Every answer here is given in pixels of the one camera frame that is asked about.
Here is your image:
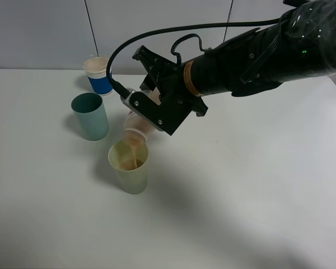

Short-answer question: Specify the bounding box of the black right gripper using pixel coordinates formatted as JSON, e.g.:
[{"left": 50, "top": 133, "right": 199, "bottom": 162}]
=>
[{"left": 132, "top": 45, "right": 208, "bottom": 117}]

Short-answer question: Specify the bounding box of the pink label drink bottle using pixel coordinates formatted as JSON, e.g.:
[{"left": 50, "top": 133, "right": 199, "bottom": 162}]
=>
[{"left": 123, "top": 110, "right": 156, "bottom": 149}]

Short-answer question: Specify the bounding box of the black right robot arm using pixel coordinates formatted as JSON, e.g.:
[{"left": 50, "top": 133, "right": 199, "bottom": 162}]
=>
[{"left": 133, "top": 1, "right": 336, "bottom": 115}]

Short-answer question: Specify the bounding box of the blue paper cup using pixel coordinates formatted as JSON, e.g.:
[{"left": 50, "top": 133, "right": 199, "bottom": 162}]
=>
[{"left": 83, "top": 57, "right": 113, "bottom": 96}]

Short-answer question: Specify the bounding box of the teal plastic cup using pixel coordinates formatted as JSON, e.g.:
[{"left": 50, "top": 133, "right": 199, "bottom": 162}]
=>
[{"left": 71, "top": 92, "right": 109, "bottom": 141}]

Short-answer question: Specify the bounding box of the light green plastic cup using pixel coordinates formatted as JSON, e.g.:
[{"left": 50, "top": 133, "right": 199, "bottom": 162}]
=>
[{"left": 108, "top": 140, "right": 149, "bottom": 194}]

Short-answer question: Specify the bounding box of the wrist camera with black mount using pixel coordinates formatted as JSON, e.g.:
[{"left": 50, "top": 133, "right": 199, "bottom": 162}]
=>
[{"left": 121, "top": 89, "right": 192, "bottom": 135}]

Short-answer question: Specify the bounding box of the black camera cable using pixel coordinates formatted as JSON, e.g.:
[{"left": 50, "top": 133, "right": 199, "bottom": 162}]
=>
[{"left": 105, "top": 16, "right": 283, "bottom": 98}]

